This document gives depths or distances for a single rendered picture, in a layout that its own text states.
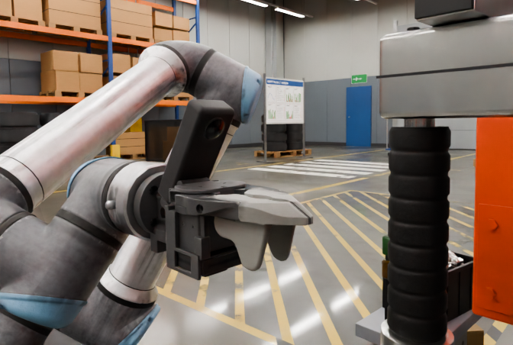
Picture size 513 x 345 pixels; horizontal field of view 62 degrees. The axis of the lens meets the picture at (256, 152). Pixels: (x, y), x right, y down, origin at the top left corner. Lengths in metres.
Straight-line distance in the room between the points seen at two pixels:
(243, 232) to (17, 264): 0.29
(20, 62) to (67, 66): 1.29
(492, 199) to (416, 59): 0.67
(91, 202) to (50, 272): 0.09
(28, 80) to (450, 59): 11.25
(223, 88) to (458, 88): 0.72
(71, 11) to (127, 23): 1.40
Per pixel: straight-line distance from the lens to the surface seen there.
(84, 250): 0.54
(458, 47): 0.25
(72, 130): 0.70
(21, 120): 7.35
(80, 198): 0.56
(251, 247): 0.36
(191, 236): 0.40
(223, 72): 0.93
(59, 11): 10.67
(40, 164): 0.65
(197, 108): 0.41
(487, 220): 0.90
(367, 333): 1.03
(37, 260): 0.55
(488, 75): 0.24
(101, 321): 1.06
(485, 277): 0.94
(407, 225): 0.27
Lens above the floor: 0.90
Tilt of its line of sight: 4 degrees down
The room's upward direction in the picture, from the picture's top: 1 degrees counter-clockwise
